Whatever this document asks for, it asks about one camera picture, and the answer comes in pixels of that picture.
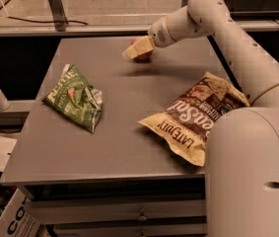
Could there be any metal railing frame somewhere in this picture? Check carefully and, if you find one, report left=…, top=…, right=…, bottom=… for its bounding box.
left=0, top=0, right=279, bottom=39

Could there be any black cable on floor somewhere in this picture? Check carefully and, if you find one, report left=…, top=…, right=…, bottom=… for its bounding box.
left=0, top=0, right=89, bottom=27

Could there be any green jalapeno chip bag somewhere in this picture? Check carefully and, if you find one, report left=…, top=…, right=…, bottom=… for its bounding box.
left=42, top=64, right=104, bottom=133

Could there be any white cardboard box with lettering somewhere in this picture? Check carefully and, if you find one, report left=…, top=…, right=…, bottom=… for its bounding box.
left=0, top=189, right=40, bottom=237

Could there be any brown sea salt chip bag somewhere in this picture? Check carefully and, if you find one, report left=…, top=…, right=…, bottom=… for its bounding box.
left=140, top=72, right=249, bottom=167

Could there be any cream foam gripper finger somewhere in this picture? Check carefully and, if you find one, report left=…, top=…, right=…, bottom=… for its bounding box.
left=122, top=36, right=155, bottom=59

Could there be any red apple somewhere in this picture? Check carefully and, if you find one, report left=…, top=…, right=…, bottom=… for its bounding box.
left=131, top=37, right=154, bottom=61

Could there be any grey drawer cabinet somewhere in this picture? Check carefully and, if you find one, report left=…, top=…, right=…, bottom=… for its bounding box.
left=0, top=37, right=225, bottom=237

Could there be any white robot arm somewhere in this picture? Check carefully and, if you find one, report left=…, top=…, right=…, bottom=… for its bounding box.
left=123, top=0, right=279, bottom=237

